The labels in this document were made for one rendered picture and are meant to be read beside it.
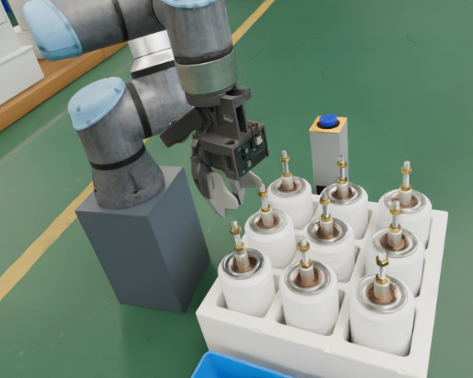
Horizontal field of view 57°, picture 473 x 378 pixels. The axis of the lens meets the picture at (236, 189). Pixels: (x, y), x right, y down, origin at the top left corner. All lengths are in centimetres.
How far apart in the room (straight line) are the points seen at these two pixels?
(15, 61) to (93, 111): 187
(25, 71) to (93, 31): 214
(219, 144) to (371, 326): 36
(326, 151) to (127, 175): 45
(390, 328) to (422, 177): 76
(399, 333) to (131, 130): 58
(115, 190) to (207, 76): 43
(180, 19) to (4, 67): 216
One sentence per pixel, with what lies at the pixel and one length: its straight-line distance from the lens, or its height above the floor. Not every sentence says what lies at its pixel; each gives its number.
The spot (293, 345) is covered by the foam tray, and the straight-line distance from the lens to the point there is 77.
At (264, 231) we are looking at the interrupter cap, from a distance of 83.
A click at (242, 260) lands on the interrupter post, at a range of 76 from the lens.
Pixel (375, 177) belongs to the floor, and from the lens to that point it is 139.
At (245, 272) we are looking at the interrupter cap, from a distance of 76.
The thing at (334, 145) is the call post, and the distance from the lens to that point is 102.
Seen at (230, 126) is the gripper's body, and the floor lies 55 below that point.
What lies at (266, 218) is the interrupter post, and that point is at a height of 27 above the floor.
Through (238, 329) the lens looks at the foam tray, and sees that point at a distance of 80.
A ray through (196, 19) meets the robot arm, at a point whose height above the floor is 68.
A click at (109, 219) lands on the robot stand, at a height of 28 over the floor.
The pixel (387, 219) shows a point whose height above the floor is 23.
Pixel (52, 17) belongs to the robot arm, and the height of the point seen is 71.
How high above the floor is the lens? 80
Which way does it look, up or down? 35 degrees down
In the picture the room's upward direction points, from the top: 12 degrees counter-clockwise
